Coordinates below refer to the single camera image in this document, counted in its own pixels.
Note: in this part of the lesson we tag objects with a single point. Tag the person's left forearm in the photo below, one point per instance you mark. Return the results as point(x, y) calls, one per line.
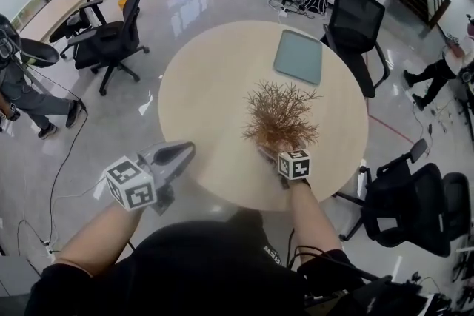
point(100, 237)

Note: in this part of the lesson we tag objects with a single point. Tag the black office chair with headrest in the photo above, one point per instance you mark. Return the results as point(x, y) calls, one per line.
point(407, 211)

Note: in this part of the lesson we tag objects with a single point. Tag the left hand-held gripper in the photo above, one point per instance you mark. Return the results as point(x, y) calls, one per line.
point(131, 187)

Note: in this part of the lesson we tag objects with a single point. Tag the grey-green tray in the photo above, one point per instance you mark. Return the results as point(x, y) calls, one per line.
point(298, 56)

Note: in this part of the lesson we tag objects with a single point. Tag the person's right forearm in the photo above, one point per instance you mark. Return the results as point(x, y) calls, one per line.
point(313, 218)

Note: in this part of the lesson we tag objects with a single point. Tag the brown potted flower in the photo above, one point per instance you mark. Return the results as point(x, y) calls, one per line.
point(281, 114)

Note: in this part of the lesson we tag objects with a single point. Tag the light wooden desk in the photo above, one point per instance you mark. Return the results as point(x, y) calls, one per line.
point(48, 16)

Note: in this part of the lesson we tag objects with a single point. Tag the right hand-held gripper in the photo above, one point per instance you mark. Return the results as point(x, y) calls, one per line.
point(294, 165)

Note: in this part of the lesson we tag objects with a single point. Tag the black round seat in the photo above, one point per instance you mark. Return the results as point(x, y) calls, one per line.
point(39, 52)

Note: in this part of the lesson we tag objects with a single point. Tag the black high-back office chair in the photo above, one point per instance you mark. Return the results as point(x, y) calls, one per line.
point(111, 37)

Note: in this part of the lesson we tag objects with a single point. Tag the white power strip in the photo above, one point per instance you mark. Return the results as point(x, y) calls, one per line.
point(283, 12)

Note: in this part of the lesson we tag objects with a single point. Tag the person's black shirt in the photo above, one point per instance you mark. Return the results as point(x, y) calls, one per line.
point(185, 270)

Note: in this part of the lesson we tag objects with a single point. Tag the black mesh-back office chair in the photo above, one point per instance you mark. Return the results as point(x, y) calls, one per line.
point(355, 29)

